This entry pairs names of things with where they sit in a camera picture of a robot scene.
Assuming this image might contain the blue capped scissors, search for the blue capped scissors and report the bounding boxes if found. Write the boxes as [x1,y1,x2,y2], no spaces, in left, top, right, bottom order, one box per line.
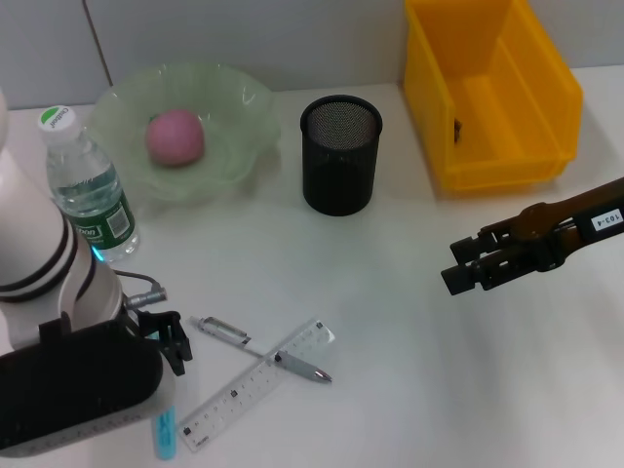
[149,329,179,462]

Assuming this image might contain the left gripper cable with connector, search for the left gripper cable with connector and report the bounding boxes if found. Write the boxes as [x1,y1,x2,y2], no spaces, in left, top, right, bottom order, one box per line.
[114,269,169,309]

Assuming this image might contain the clear water bottle green label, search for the clear water bottle green label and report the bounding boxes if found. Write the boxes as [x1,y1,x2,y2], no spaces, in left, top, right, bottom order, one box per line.
[37,104,140,264]

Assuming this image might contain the yellow plastic storage bin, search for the yellow plastic storage bin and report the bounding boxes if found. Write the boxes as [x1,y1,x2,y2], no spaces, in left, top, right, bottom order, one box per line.
[403,0,585,192]

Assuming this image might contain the green glass fruit plate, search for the green glass fruit plate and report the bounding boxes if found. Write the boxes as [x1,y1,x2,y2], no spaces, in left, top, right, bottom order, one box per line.
[87,58,285,206]

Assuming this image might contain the pink peach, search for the pink peach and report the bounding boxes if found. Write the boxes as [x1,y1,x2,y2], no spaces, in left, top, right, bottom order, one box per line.
[144,109,205,168]

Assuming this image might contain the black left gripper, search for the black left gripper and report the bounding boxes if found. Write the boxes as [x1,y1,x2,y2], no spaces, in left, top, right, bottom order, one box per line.
[124,307,195,377]

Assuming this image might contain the white grey ballpoint pen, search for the white grey ballpoint pen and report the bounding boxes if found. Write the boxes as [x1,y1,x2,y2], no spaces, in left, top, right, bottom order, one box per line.
[189,315,334,385]

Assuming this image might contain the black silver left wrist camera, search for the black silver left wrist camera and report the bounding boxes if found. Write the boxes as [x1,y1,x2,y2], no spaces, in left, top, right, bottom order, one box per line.
[0,311,167,459]

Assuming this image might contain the transparent plastic ruler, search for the transparent plastic ruler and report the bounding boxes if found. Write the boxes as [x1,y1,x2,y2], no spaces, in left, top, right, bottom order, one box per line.
[177,319,337,453]

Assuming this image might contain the black mesh pen holder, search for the black mesh pen holder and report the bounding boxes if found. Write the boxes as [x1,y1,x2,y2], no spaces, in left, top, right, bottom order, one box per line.
[299,95,384,217]

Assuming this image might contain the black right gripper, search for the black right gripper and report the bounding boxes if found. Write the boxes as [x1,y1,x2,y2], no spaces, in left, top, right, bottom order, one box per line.
[441,177,624,297]

